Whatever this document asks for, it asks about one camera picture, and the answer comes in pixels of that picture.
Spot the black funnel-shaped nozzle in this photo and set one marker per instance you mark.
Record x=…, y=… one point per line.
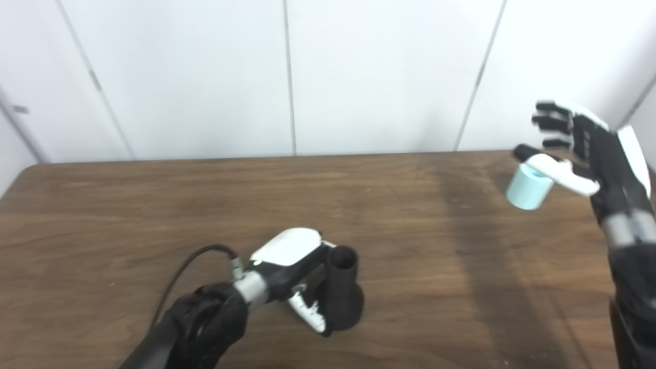
x=341, y=292

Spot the white wall corner post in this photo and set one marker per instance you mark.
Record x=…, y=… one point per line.
x=23, y=133

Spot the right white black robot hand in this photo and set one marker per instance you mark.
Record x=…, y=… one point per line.
x=605, y=154

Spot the light blue cylinder cup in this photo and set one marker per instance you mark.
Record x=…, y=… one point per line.
x=528, y=192

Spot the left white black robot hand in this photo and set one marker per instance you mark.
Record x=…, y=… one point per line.
x=289, y=256

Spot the small grey tape label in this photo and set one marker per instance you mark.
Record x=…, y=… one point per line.
x=21, y=109

